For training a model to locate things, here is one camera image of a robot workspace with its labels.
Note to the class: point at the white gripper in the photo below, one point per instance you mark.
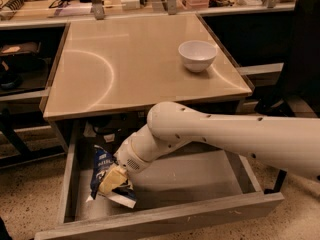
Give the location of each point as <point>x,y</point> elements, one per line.
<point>127,158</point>

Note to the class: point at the blue Kettle chip bag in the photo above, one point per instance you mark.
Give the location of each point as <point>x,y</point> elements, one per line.
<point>124,194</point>

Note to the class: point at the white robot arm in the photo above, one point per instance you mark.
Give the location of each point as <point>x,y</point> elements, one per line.
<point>171,125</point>

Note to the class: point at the open grey wooden drawer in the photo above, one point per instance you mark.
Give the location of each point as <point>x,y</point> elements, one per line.
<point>197,186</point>

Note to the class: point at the beige top drawer cabinet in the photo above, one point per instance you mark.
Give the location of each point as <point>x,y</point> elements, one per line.
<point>121,64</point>

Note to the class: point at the white bowl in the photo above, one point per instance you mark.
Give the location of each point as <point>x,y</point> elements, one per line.
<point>197,55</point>

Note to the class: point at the long background workbench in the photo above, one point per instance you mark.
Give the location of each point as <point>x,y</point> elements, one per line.
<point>16,13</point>

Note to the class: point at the black soldering stand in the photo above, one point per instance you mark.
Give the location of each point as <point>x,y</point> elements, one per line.
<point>13,5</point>

